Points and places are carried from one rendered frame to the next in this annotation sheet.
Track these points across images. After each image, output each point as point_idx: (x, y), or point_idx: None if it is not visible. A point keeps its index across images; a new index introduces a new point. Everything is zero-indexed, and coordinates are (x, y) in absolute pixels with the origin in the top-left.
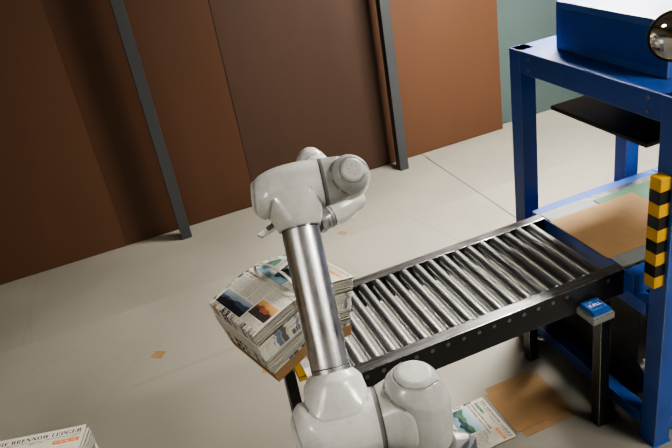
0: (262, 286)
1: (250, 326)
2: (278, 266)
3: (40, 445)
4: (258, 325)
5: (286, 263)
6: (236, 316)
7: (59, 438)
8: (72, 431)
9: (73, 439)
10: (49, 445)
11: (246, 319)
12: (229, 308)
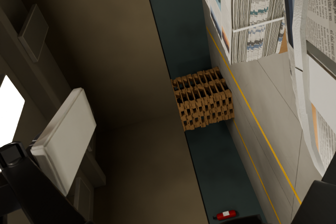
0: (322, 27)
1: (294, 91)
2: (313, 85)
3: None
4: (299, 112)
5: (334, 129)
6: (286, 30)
7: None
8: None
9: None
10: None
11: (292, 67)
12: None
